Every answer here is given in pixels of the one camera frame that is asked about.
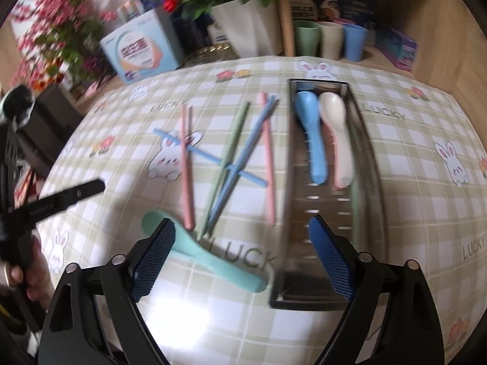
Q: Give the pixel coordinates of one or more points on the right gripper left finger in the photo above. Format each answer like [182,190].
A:
[149,256]

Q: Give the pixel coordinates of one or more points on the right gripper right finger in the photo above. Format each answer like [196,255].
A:
[325,244]

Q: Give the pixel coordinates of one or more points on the teal green spoon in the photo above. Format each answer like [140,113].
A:
[186,245]

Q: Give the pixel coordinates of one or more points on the pink chopstick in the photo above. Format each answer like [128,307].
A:
[267,102]
[188,208]

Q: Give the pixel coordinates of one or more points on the left hand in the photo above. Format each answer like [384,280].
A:
[39,286]

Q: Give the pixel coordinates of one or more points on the metal utensil tray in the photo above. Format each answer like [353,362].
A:
[300,282]

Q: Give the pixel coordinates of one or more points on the pink spoon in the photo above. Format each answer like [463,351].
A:
[331,154]

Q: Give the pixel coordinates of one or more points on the checkered bunny tablecloth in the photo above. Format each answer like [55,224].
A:
[430,163]

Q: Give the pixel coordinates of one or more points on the blue chopstick crossing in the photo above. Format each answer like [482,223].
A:
[201,153]

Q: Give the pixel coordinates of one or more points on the cream white spoon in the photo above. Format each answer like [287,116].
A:
[333,114]

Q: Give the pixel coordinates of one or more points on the blue spoon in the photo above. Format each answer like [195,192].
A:
[307,110]

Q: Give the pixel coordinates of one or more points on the blue chopstick long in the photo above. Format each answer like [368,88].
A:
[231,176]

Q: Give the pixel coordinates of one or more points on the pink flower plant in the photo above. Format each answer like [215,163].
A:
[63,40]

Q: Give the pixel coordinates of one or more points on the light blue probiotics box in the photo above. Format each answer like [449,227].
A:
[144,47]

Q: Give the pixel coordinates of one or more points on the gold round tin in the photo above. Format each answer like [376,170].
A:
[210,54]

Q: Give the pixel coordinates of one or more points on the purple box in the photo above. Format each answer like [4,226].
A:
[397,47]

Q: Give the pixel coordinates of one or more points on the dark blue box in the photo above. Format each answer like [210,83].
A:
[192,34]

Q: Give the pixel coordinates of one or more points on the blue cup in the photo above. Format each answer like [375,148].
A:
[354,42]

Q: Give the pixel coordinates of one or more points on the beige cup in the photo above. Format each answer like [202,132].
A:
[331,40]

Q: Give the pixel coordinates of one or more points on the green cup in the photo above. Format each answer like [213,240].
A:
[307,37]

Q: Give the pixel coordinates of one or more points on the wooden shelf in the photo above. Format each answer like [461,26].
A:
[452,47]

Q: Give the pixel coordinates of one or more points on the white flower vase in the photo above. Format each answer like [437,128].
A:
[252,29]

